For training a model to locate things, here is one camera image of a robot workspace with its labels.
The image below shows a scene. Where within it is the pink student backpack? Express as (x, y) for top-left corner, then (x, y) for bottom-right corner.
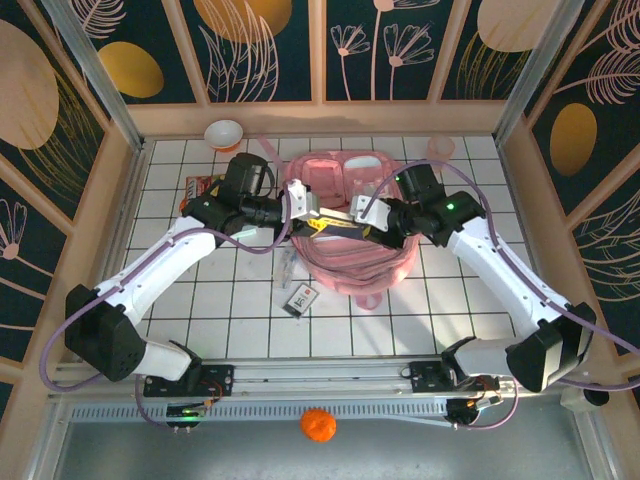
(255, 135), (421, 312)

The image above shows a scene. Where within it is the clear plastic pen packet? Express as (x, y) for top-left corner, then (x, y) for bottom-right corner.
(273, 247), (301, 291)

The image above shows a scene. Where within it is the black white small box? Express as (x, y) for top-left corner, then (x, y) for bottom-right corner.
(283, 282), (321, 319)

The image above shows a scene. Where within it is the colourful candy bag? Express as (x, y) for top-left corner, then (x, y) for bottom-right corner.
(179, 174), (226, 212)

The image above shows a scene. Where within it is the pink translucent cup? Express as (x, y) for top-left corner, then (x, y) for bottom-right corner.
(427, 134), (456, 164)

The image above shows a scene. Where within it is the white orange bowl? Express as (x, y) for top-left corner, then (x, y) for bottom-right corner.
(203, 118), (245, 153)

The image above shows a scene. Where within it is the orange fruit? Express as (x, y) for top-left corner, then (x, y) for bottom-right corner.
(299, 407), (338, 445)

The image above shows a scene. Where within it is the small circuit board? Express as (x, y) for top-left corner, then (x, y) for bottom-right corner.
(446, 394), (504, 429)
(164, 403), (209, 427)

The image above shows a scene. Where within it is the grey cylinder with black hole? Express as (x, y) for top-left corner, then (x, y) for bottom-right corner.
(559, 384), (611, 412)

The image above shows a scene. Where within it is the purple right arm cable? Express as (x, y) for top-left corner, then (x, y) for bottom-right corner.
(362, 159), (640, 432)

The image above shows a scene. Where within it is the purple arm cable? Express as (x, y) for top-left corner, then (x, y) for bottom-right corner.
(39, 187), (294, 431)
(362, 159), (640, 432)

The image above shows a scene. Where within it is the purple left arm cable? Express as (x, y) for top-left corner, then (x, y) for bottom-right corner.
(39, 187), (294, 431)

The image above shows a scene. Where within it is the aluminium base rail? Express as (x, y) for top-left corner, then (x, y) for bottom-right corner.
(48, 357), (591, 401)

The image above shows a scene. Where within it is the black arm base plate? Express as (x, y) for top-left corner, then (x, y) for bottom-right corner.
(409, 360), (501, 396)
(143, 364), (236, 399)

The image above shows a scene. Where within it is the slotted grey cable duct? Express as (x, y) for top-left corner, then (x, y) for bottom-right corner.
(67, 397), (506, 426)

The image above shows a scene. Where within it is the aluminium frame post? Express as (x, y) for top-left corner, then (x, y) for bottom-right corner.
(492, 0), (586, 146)
(42, 0), (149, 151)

